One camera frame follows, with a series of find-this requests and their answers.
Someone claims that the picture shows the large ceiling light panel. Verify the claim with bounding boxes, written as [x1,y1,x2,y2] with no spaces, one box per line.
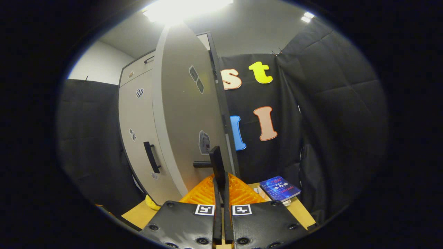
[141,0,234,26]

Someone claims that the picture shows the white cabinet drawer front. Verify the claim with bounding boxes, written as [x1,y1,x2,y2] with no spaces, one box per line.
[120,51,156,87]

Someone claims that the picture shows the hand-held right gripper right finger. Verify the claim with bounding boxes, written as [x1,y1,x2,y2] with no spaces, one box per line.
[223,172,308,249]

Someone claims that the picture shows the blue book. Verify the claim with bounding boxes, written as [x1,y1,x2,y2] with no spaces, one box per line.
[260,176,301,203]

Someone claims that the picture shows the black door handle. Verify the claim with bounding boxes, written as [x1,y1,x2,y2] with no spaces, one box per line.
[193,146,226,187]
[143,141,162,174]

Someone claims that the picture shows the white double-door shoe cabinet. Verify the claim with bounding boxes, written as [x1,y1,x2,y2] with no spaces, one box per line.
[119,32,240,208]

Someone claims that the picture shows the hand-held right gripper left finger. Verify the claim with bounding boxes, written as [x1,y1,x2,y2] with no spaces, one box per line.
[140,174,223,249]

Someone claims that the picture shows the white shoe cabinet door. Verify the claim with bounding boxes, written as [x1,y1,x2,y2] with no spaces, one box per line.
[119,69,184,206]
[152,24,234,198]

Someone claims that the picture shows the black backdrop cloth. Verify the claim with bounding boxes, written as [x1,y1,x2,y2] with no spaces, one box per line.
[57,19,388,225]

